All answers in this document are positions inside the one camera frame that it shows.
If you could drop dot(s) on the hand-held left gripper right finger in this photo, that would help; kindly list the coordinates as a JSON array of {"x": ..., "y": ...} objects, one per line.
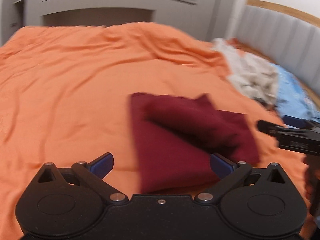
[{"x": 220, "y": 166}]

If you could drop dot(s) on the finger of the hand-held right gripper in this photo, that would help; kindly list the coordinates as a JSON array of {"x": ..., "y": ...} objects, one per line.
[{"x": 296, "y": 121}]

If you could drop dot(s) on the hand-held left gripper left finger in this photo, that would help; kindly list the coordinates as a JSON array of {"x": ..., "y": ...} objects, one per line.
[{"x": 103, "y": 166}]

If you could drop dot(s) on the dark red sweater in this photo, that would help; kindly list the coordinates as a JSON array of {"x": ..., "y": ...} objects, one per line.
[{"x": 175, "y": 142}]

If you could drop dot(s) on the person's right hand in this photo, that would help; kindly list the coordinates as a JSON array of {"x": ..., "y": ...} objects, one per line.
[{"x": 312, "y": 185}]

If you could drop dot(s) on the beige crumpled garment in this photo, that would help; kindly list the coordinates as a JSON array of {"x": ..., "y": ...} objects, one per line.
[{"x": 250, "y": 72}]

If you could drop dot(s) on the orange bed cover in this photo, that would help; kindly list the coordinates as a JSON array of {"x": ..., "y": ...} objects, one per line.
[{"x": 75, "y": 92}]

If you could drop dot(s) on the grey padded headboard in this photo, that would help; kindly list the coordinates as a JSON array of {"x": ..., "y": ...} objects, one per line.
[{"x": 282, "y": 37}]

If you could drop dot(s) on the orange pillow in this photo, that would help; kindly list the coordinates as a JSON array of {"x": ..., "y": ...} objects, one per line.
[{"x": 235, "y": 42}]

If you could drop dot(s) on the grey wardrobe unit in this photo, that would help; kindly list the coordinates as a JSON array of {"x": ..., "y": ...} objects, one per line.
[{"x": 105, "y": 2}]

